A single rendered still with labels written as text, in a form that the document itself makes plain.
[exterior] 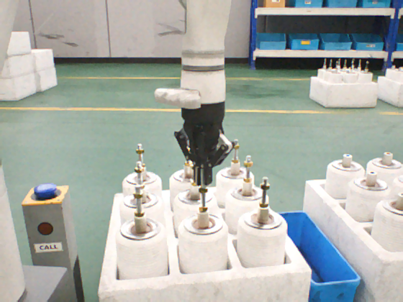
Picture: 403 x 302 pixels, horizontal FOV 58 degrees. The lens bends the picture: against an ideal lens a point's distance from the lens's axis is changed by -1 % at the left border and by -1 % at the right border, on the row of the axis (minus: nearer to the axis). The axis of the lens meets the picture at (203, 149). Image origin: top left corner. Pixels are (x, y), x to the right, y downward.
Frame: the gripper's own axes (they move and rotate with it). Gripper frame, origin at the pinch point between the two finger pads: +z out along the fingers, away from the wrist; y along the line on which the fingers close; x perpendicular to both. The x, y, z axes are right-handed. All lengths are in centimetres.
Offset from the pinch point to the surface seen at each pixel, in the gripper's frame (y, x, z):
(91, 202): 68, -14, 35
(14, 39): 284, -78, -13
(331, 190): -6.5, -43.6, 16.2
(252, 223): -6.9, -6.4, 9.9
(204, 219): -0.9, 0.6, 8.5
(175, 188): 18.1, -9.8, 11.6
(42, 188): 21.3, 20.5, 2.2
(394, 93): 41, -264, 26
